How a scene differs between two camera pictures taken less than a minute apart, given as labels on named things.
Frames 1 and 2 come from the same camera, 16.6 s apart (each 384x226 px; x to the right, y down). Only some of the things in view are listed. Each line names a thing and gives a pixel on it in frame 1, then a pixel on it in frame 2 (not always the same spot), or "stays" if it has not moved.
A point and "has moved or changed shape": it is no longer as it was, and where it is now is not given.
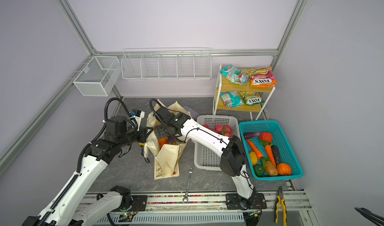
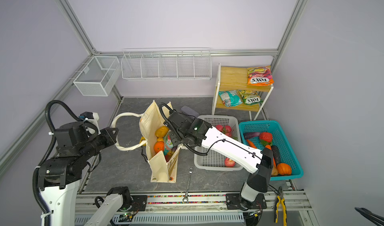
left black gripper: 144,133 to 111,138
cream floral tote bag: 168,158 has moved or changed shape
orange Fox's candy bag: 262,77 stays
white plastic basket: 205,158 stays
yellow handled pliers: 280,198 stays
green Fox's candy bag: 251,98 stays
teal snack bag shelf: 235,75 to 168,144
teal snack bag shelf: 231,99 stays
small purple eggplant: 249,135 stays
